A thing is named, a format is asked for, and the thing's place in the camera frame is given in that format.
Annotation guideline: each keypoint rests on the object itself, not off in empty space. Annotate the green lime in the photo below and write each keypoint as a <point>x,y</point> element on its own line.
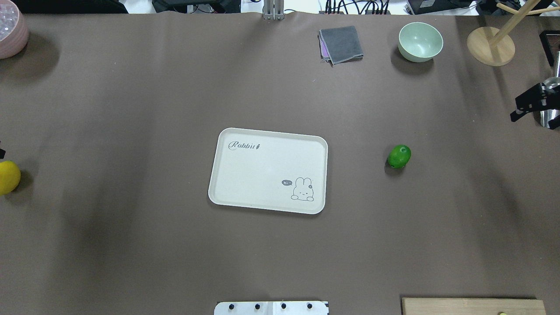
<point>399,156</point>

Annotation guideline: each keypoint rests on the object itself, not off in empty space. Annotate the yellow lemon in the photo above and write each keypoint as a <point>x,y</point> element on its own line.
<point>10,176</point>

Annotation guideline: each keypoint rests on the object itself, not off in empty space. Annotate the cream rabbit tray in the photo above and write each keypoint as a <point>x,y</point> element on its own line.
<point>269,170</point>

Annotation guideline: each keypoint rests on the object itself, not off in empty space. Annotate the grey folded cloth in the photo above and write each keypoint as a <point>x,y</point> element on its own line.
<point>339,45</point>

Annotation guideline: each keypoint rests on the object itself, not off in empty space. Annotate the green bowl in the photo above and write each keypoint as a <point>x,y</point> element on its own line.
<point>419,42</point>

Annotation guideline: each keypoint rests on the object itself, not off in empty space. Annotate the wooden cutting board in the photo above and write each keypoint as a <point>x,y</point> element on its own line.
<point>471,306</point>

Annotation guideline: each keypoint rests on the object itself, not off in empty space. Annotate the wooden mug tree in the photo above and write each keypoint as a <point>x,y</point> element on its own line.
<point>493,46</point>

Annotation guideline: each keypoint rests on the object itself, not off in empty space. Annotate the metal scoop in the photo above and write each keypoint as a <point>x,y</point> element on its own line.
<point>549,118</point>

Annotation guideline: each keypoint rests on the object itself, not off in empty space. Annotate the pink bowl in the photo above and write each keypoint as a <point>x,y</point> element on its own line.
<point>14,30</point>

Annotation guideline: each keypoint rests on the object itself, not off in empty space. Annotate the aluminium frame post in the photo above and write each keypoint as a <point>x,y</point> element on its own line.
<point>273,10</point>

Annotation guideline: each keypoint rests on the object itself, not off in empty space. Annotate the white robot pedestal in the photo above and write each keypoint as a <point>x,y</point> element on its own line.
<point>272,308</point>

